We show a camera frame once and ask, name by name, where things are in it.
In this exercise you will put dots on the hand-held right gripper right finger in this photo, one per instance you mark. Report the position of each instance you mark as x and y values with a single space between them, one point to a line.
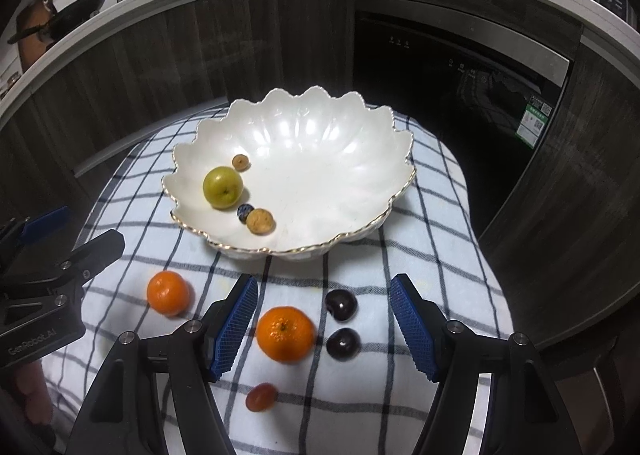
412 330

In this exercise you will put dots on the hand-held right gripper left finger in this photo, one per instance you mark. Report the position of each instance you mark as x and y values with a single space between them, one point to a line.
235 330

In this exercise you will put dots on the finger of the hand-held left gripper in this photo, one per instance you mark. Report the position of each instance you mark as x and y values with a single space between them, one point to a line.
47 222
95 250

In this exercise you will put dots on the orange tangerine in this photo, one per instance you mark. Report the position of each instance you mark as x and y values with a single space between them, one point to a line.
285 334
168 292

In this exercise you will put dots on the red grape tomato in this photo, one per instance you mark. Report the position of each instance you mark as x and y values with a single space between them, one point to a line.
261 396

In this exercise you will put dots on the large brown longan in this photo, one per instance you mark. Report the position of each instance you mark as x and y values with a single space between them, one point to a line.
260 221

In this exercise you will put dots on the blueberry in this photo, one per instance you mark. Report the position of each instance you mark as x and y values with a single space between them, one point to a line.
244 213

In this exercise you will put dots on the yellow-green apple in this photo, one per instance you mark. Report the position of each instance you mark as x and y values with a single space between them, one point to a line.
223 186

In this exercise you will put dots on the small brown longan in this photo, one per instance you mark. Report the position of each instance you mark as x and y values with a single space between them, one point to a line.
241 162

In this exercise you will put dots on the white scalloped bowl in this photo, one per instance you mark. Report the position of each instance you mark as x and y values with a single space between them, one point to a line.
325 175

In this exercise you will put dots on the person's left hand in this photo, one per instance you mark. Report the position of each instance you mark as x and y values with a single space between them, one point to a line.
30 395

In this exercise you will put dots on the white black checked cloth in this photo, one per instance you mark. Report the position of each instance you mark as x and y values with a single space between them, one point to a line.
350 385

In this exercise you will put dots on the wooden cutting board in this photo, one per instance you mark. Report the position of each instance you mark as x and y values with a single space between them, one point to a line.
32 30

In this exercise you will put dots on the built-in black dishwasher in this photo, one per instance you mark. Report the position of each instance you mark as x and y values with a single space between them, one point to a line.
440 125

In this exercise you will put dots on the black wok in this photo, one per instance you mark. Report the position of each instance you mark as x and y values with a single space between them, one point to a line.
75 10

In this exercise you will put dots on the green label sticker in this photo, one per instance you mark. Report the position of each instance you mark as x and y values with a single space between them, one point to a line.
535 122

